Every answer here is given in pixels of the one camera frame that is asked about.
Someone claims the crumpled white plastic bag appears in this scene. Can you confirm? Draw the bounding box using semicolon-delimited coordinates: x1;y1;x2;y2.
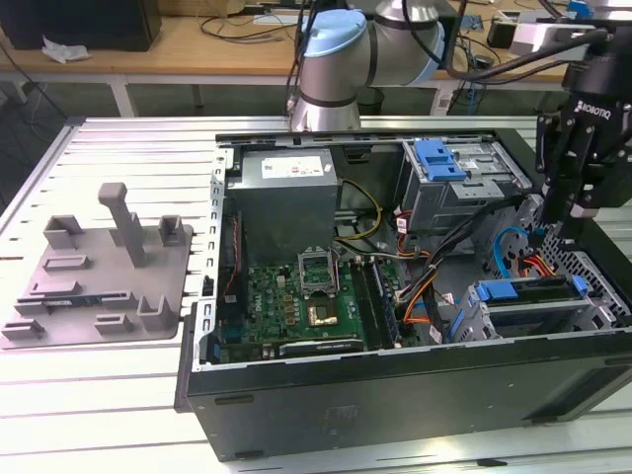
41;34;93;65

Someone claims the grey optical drive cage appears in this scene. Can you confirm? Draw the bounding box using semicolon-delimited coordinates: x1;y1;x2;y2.
399;140;532;238

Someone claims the large black box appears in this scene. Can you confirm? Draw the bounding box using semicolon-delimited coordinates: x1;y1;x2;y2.
0;0;164;53

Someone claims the blue plastic drive latch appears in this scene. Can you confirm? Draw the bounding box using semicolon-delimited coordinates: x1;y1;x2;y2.
414;140;468;183

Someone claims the blue flat data wire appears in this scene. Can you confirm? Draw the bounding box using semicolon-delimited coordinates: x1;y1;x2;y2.
493;224;529;282

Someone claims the grey power supply unit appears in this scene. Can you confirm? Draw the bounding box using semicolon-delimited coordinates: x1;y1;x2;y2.
225;147;343;266

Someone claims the metal socket cover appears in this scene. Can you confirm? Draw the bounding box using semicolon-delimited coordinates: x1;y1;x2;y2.
294;245;334;295

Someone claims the grey parts rack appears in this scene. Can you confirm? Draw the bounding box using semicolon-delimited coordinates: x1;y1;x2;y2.
0;181;197;352

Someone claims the orange wire bundle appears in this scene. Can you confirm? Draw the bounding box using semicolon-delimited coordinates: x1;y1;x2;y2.
397;276;435;328

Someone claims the black graphics card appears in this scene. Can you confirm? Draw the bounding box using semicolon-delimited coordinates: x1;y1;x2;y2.
278;337;366;356

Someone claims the dark RAM stick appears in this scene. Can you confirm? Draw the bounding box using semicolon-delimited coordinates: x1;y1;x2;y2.
17;293;133;310

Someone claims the black RAM slot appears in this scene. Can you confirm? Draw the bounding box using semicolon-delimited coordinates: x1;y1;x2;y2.
358;256;384;350
376;258;402;347
350;256;376;350
368;257;394;349

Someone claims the black tower box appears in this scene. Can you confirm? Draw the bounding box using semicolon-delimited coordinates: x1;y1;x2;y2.
436;14;463;70

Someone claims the black wire bundle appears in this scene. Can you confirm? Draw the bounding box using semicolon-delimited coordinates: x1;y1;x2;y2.
394;195;529;302

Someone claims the wire locking lever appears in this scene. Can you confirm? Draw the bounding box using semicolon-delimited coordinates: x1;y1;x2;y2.
331;244;345;298

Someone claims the hard disk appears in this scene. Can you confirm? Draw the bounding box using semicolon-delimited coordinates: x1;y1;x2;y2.
443;274;592;346

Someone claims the yellow wire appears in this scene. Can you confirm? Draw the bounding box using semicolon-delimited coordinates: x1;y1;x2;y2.
333;177;384;243

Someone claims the black waste bin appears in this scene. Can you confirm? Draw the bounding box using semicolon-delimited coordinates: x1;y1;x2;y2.
355;87;385;119

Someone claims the green motherboard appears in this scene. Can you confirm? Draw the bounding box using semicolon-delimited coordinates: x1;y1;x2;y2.
216;259;421;364

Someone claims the black PC case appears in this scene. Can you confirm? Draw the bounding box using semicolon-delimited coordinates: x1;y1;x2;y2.
173;116;632;463

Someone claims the black hanging cable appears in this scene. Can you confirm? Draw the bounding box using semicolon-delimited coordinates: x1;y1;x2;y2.
284;0;317;113

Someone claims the orange red power wire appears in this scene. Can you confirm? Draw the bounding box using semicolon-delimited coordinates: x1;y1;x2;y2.
513;250;559;281

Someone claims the grey disk bay cage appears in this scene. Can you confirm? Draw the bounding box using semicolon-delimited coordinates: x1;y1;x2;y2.
441;274;626;345

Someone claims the wooden desk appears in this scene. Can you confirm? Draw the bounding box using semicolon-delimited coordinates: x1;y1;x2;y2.
0;0;632;119

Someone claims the CPU socket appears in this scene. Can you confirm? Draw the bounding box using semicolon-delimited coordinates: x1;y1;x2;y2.
304;298;343;331

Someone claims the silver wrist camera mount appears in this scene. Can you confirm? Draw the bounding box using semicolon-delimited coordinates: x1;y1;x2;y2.
508;22;613;58

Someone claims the small black box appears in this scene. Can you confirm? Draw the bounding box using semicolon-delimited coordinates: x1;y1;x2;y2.
486;22;517;50

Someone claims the black case fan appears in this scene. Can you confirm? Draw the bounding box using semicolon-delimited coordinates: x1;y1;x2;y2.
219;206;249;317

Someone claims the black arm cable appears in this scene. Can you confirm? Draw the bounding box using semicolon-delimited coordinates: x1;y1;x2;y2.
441;27;613;83

